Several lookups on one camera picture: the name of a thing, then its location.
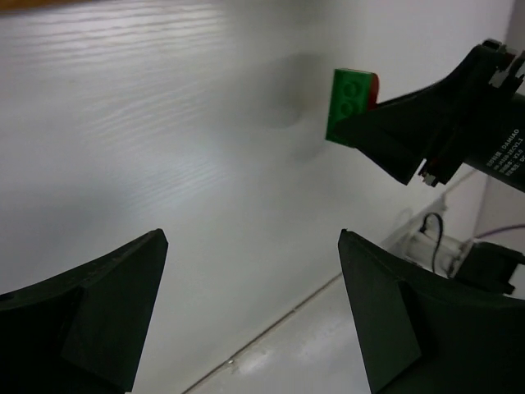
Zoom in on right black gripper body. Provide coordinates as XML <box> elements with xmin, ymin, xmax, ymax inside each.
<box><xmin>418</xmin><ymin>39</ymin><xmax>524</xmax><ymax>190</ymax></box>

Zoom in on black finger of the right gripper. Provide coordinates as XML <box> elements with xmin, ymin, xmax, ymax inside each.
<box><xmin>334</xmin><ymin>44</ymin><xmax>492</xmax><ymax>186</ymax></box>

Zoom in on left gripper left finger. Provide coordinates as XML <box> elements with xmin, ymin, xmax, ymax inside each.
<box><xmin>1</xmin><ymin>229</ymin><xmax>168</xmax><ymax>393</ymax></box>

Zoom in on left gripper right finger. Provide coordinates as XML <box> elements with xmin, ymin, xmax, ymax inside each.
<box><xmin>338</xmin><ymin>231</ymin><xmax>524</xmax><ymax>393</ymax></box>

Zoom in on red green rounded lego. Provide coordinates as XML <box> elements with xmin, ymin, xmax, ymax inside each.
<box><xmin>325</xmin><ymin>68</ymin><xmax>380</xmax><ymax>147</ymax></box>

